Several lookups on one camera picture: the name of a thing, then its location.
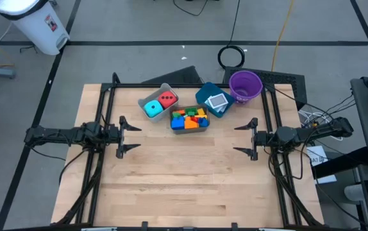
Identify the light grey plastic bin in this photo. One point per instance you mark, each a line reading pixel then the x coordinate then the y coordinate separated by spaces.
pixel 152 96

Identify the small orange building block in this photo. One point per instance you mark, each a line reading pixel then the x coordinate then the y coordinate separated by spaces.
pixel 181 112

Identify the red foam die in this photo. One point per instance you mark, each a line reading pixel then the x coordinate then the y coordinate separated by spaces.
pixel 168 99

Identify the black table edge bracket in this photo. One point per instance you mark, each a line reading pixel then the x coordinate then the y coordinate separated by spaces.
pixel 145 226
pixel 234 226

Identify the black metal table frame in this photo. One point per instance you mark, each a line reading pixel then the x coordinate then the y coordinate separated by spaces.
pixel 187 86

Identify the black perforated computer case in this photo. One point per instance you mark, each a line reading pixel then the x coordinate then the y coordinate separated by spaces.
pixel 286 81

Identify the white paper sheet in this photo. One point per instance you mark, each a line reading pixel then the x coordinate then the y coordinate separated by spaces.
pixel 317 157
pixel 326 179

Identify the purple monster face bucket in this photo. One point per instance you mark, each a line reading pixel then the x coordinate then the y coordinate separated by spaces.
pixel 245 85

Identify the black bar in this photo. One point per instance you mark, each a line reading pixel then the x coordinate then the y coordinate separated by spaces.
pixel 341 163

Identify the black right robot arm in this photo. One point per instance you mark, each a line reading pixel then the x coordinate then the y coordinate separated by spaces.
pixel 309 133

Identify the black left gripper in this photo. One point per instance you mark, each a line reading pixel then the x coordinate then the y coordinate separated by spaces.
pixel 113 134

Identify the black flat panel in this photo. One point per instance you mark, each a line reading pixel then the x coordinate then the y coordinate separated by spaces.
pixel 177 77

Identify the clear grey plastic bin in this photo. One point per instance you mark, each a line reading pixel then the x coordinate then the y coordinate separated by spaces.
pixel 190 131

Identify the teal foam die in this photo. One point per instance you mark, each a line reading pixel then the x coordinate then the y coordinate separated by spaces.
pixel 153 109

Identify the yellow plastic building block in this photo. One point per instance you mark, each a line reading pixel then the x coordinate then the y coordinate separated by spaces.
pixel 201 111
pixel 201 116

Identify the red plastic building block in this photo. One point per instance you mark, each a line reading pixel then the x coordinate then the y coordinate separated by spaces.
pixel 195 119

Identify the teal plastic bin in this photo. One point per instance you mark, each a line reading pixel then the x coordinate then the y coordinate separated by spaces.
pixel 206 91

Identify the large blue building block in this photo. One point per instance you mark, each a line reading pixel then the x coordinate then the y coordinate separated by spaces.
pixel 177 123

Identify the white trash can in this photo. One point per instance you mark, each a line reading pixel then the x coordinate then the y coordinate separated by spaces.
pixel 33 25

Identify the dark blue building block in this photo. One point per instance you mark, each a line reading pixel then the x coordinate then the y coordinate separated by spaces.
pixel 203 122

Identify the teal faced playing card box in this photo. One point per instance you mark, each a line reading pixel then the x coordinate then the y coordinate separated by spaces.
pixel 220 109

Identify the green plastic building block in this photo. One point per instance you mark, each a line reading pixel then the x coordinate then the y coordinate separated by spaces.
pixel 176 114
pixel 190 111

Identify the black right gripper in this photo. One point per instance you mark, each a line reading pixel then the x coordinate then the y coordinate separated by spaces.
pixel 262 138

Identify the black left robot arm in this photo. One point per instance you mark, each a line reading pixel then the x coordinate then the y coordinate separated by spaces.
pixel 59 134

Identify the white framed playing card box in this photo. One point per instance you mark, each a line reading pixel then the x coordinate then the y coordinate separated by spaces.
pixel 217 101

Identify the orange wedge building block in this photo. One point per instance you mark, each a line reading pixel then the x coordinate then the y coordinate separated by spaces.
pixel 190 124

